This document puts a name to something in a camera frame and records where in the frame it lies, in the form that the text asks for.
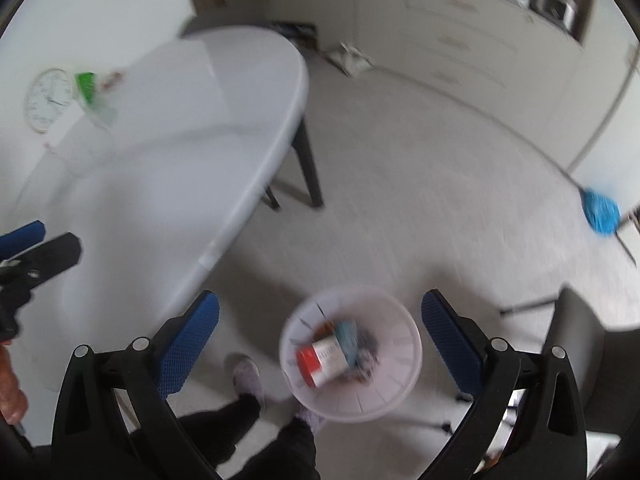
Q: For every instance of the white plastic wastebasket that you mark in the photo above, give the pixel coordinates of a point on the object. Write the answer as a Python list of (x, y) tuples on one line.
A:
[(390, 360)]

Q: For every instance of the dark grey chair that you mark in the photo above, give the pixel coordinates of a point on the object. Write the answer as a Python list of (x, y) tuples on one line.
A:
[(575, 320)]

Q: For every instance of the black table leg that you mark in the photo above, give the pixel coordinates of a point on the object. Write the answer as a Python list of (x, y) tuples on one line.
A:
[(272, 199), (310, 170)]

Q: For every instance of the white printed paper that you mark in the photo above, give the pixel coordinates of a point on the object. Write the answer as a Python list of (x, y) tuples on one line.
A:
[(369, 355)]

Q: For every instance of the white card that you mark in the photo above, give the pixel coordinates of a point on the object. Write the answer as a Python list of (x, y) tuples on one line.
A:
[(75, 130)]

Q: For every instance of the white round wall clock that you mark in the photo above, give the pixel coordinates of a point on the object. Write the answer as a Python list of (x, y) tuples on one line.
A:
[(50, 100)]

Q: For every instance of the blue plastic bag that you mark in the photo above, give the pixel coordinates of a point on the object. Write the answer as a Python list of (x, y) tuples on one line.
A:
[(600, 210)]

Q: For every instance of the green plastic bag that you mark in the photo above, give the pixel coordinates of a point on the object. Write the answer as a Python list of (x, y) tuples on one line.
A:
[(86, 85)]

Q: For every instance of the red and white packet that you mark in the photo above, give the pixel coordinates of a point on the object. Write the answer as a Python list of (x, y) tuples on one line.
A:
[(111, 80)]

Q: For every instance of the white printed bag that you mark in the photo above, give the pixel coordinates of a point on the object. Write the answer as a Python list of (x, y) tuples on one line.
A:
[(350, 57)]

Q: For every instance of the long red and white box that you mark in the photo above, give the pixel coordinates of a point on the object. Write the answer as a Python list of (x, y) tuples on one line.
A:
[(320, 357)]

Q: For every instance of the silver microwave oven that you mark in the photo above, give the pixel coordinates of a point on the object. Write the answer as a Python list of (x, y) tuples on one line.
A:
[(557, 10)]

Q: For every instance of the person's leg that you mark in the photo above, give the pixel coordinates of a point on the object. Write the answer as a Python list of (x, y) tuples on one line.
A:
[(220, 430), (285, 455)]

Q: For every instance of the person's left hand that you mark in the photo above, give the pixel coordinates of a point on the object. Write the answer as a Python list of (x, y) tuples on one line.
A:
[(10, 385)]

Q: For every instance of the grey left shoe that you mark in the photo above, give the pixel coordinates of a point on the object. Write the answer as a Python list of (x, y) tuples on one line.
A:
[(247, 377)]

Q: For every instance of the grey right shoe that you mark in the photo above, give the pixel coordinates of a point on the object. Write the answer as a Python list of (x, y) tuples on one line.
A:
[(311, 417)]

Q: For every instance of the grey shoe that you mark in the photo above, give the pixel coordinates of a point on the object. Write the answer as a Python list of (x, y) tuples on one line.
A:
[(247, 377), (311, 417)]

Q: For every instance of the person's right leg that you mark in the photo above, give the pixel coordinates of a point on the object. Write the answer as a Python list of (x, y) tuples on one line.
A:
[(285, 455)]

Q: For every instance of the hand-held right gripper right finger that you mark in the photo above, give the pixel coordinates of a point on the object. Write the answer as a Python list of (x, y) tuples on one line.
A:
[(450, 345)]

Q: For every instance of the blue face mask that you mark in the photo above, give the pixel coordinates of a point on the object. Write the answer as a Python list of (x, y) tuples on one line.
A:
[(347, 340)]

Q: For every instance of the person's left leg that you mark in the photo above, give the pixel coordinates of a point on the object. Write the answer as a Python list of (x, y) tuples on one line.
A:
[(220, 430)]

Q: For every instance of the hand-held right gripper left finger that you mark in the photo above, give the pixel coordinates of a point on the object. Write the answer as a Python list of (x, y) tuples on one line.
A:
[(190, 345)]

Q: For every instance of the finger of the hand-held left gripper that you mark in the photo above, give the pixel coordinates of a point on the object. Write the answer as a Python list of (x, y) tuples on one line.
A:
[(55, 255), (25, 237)]

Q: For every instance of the beige drawer cabinet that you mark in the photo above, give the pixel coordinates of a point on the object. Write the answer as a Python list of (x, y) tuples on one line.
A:
[(475, 35)]

